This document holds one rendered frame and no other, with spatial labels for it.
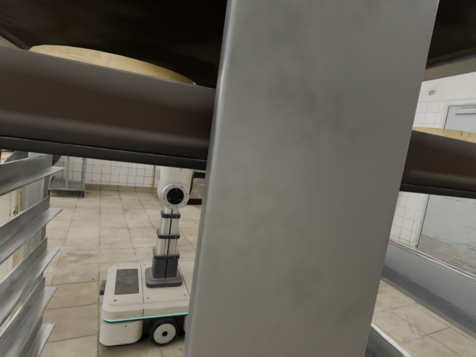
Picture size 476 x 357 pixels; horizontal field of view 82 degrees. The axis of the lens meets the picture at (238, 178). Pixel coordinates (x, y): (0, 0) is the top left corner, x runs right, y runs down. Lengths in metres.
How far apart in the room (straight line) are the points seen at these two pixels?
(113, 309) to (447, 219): 3.92
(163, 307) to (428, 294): 1.48
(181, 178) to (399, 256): 1.38
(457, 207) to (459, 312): 4.12
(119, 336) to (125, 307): 0.15
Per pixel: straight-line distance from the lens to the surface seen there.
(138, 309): 1.65
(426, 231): 4.55
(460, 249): 4.40
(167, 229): 1.70
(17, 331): 0.66
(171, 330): 1.75
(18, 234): 0.56
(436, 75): 0.30
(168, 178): 1.57
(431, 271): 0.29
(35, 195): 0.68
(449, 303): 0.28
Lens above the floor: 1.13
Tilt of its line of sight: 7 degrees down
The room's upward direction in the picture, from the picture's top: 8 degrees clockwise
